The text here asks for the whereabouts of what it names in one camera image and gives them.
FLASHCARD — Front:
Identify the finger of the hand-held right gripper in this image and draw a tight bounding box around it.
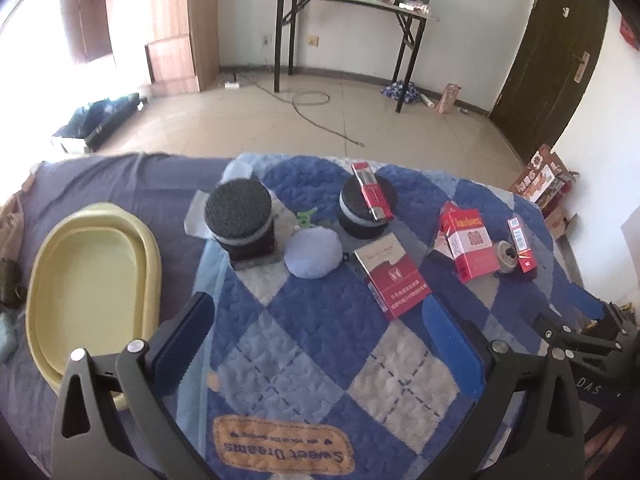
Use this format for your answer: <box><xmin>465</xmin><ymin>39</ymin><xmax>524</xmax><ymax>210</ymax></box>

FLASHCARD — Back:
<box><xmin>606</xmin><ymin>302</ymin><xmax>640</xmax><ymax>334</ymax></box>
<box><xmin>532</xmin><ymin>311</ymin><xmax>637</xmax><ymax>362</ymax></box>

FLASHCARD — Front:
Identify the silver red cigarette box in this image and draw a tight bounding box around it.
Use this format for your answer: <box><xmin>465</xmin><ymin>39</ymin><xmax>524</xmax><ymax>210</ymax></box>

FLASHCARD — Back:
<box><xmin>353</xmin><ymin>240</ymin><xmax>433</xmax><ymax>322</ymax></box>

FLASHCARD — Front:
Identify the small round metal tin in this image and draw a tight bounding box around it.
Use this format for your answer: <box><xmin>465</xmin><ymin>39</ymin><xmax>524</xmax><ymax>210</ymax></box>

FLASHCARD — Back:
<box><xmin>492</xmin><ymin>240</ymin><xmax>520</xmax><ymax>274</ymax></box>

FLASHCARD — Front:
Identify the blue checked blanket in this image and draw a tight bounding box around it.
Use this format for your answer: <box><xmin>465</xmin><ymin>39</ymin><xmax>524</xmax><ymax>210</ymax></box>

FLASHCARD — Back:
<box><xmin>177</xmin><ymin>152</ymin><xmax>601</xmax><ymax>480</ymax></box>

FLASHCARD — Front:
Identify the yellow collapsible basin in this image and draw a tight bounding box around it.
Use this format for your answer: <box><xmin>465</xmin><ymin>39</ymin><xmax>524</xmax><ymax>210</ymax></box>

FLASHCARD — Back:
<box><xmin>25</xmin><ymin>202</ymin><xmax>163</xmax><ymax>408</ymax></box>

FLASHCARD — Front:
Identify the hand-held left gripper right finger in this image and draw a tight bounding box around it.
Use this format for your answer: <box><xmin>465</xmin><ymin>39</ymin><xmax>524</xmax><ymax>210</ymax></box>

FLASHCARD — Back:
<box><xmin>422</xmin><ymin>294</ymin><xmax>587</xmax><ymax>480</ymax></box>

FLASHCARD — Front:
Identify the dark brown door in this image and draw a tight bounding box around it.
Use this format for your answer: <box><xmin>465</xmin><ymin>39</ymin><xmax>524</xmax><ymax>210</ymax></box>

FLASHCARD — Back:
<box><xmin>489</xmin><ymin>0</ymin><xmax>608</xmax><ymax>163</ymax></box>

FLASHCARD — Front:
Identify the wooden wardrobe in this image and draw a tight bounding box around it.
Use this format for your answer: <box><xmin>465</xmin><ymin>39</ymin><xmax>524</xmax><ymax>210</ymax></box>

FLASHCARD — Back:
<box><xmin>60</xmin><ymin>0</ymin><xmax>221</xmax><ymax>93</ymax></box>

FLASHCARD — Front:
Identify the dark blue bed sheet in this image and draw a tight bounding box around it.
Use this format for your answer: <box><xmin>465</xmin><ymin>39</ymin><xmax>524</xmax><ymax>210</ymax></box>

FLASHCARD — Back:
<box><xmin>0</xmin><ymin>152</ymin><xmax>241</xmax><ymax>480</ymax></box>

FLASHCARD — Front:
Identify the blue patterned cloth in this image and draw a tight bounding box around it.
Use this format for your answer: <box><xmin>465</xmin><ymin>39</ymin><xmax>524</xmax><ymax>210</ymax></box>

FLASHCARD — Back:
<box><xmin>381</xmin><ymin>81</ymin><xmax>421</xmax><ymax>106</ymax></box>

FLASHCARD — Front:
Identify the lavender round cushion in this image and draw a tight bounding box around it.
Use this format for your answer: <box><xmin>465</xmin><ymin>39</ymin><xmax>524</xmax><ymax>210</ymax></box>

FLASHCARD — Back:
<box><xmin>284</xmin><ymin>225</ymin><xmax>344</xmax><ymax>279</ymax></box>

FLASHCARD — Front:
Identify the small red cigarette pack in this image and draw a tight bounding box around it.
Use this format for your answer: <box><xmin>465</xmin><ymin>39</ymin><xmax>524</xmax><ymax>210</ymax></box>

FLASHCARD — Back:
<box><xmin>506</xmin><ymin>216</ymin><xmax>538</xmax><ymax>274</ymax></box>

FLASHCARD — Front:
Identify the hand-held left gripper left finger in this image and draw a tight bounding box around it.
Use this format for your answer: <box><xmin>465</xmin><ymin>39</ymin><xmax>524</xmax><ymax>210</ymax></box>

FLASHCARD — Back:
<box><xmin>50</xmin><ymin>291</ymin><xmax>217</xmax><ymax>480</ymax></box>

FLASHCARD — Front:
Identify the printed cardboard box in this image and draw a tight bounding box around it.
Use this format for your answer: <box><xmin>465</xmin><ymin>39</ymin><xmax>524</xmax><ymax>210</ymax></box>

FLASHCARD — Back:
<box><xmin>509</xmin><ymin>145</ymin><xmax>576</xmax><ymax>216</ymax></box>

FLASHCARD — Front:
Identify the brown cloth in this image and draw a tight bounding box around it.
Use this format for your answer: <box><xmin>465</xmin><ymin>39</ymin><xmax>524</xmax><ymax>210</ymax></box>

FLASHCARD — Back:
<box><xmin>0</xmin><ymin>195</ymin><xmax>26</xmax><ymax>261</ymax></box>

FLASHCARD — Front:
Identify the dark green object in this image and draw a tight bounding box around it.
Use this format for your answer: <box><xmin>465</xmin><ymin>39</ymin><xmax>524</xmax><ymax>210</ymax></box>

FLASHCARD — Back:
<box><xmin>0</xmin><ymin>257</ymin><xmax>26</xmax><ymax>308</ymax></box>

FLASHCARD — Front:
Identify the black sponge cylinder grey band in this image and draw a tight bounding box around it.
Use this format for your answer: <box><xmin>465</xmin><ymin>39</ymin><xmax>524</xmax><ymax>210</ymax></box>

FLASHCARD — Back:
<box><xmin>337</xmin><ymin>176</ymin><xmax>399</xmax><ymax>240</ymax></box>
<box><xmin>204</xmin><ymin>178</ymin><xmax>275</xmax><ymax>248</ymax></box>

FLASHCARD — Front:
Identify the grey floor cable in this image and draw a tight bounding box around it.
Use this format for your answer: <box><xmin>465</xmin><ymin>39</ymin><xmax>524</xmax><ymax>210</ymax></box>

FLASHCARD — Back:
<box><xmin>292</xmin><ymin>90</ymin><xmax>366</xmax><ymax>148</ymax></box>

